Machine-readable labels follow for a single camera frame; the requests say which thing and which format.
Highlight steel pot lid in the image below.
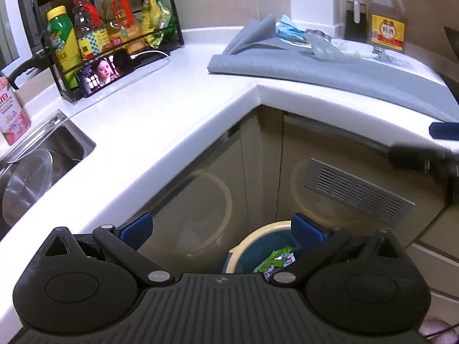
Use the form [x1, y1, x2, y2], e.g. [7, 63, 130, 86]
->
[0, 148, 54, 219]

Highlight dark oil dispenser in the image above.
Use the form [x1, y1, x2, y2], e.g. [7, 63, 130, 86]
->
[344, 0, 370, 44]

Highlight grey counter mat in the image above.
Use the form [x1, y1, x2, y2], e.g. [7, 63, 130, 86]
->
[207, 14, 459, 123]

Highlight beige corner cabinet panel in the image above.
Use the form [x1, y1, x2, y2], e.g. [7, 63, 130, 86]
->
[238, 105, 285, 230]

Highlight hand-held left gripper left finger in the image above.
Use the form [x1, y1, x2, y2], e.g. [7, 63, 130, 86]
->
[41, 211, 175, 289]

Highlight green bottle with yellow cap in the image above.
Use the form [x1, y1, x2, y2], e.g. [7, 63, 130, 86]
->
[46, 5, 84, 89]

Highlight black smartphone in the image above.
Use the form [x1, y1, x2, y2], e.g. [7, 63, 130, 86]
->
[78, 48, 135, 97]

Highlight clear bottle with red cap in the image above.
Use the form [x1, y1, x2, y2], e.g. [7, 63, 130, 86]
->
[71, 0, 108, 60]

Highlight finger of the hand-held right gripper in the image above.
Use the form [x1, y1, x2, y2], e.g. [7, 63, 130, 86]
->
[429, 122, 459, 142]
[386, 144, 459, 205]

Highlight steel sink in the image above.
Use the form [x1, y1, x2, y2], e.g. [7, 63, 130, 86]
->
[0, 109, 97, 241]

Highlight pink dish soap bottle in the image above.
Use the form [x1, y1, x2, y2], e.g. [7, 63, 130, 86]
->
[0, 75, 32, 146]

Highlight beige cabinet door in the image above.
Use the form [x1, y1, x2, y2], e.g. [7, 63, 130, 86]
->
[138, 129, 252, 259]
[281, 113, 449, 244]

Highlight window frame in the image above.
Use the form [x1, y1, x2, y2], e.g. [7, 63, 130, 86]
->
[0, 0, 36, 76]

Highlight black pan handle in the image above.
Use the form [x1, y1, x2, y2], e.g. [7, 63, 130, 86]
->
[8, 52, 47, 90]

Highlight clear plastic bag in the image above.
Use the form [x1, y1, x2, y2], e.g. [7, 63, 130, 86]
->
[305, 34, 363, 63]

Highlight cooking wine bottle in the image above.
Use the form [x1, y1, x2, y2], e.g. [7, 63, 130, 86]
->
[367, 0, 408, 54]

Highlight green snack wrapper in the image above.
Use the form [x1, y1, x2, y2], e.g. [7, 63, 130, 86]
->
[253, 245, 295, 279]

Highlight metal cabinet vent grille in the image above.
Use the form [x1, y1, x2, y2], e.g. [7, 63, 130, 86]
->
[304, 158, 416, 227]

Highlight light blue packet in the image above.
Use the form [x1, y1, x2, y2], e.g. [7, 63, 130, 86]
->
[276, 14, 312, 42]

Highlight black wire rack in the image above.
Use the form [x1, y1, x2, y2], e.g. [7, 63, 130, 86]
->
[28, 0, 185, 101]

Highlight green seasoning packets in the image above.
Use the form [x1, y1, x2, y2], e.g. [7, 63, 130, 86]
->
[140, 0, 177, 49]

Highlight white charging cable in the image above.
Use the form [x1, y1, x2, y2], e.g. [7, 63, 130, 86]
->
[131, 49, 170, 66]

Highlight blue-lined cream trash bin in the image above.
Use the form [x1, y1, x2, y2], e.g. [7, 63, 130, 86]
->
[221, 220, 325, 276]

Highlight amber cooking oil bottle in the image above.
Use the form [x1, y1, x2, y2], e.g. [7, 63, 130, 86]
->
[101, 0, 144, 54]

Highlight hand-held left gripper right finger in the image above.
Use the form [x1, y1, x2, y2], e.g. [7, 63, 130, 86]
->
[269, 213, 407, 287]

